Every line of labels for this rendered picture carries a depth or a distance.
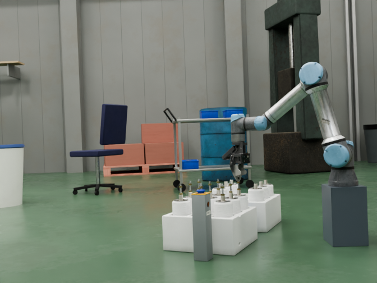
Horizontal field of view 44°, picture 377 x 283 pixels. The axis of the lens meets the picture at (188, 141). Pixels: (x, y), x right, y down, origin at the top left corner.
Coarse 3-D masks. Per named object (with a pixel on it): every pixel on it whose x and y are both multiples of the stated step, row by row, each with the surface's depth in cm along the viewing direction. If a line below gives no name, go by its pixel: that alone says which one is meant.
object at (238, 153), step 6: (234, 144) 250; (240, 144) 249; (246, 144) 250; (240, 150) 249; (234, 156) 251; (240, 156) 247; (246, 156) 249; (234, 162) 252; (240, 162) 247; (246, 162) 250
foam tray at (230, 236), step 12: (168, 216) 238; (180, 216) 235; (240, 216) 233; (252, 216) 251; (168, 228) 238; (180, 228) 235; (192, 228) 232; (216, 228) 226; (228, 228) 224; (240, 228) 232; (252, 228) 250; (168, 240) 238; (180, 240) 235; (192, 240) 232; (216, 240) 227; (228, 240) 224; (240, 240) 232; (252, 240) 250; (192, 252) 232; (216, 252) 227; (228, 252) 224
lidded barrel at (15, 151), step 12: (12, 144) 429; (0, 156) 422; (12, 156) 430; (0, 168) 423; (12, 168) 430; (0, 180) 424; (12, 180) 431; (0, 192) 424; (12, 192) 431; (0, 204) 425; (12, 204) 432
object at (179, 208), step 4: (188, 200) 242; (172, 204) 242; (176, 204) 239; (180, 204) 238; (184, 204) 239; (188, 204) 240; (172, 208) 242; (176, 208) 239; (180, 208) 238; (184, 208) 239; (188, 208) 240; (172, 212) 242; (176, 212) 239; (180, 212) 238; (184, 212) 239; (188, 212) 240
